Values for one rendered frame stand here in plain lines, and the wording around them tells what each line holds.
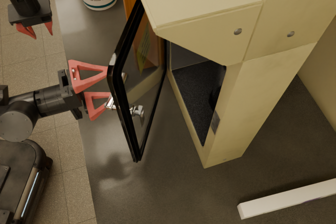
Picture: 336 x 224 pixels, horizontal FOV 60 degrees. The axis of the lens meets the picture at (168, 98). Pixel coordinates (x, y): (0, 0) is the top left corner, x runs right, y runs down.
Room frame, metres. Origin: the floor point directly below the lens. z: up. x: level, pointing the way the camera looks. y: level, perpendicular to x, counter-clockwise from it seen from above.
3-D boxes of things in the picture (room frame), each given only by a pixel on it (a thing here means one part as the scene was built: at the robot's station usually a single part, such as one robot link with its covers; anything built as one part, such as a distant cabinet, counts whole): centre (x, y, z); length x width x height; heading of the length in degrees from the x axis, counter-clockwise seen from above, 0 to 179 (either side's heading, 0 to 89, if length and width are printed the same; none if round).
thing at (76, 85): (0.32, 0.16, 1.23); 0.09 x 0.07 x 0.07; 108
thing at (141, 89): (0.37, 0.05, 1.19); 0.30 x 0.01 x 0.40; 166
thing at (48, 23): (0.56, 0.34, 1.14); 0.07 x 0.07 x 0.09; 18
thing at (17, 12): (0.56, 0.35, 1.21); 0.10 x 0.07 x 0.07; 108
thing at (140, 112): (0.26, 0.06, 1.18); 0.02 x 0.02 x 0.06; 76
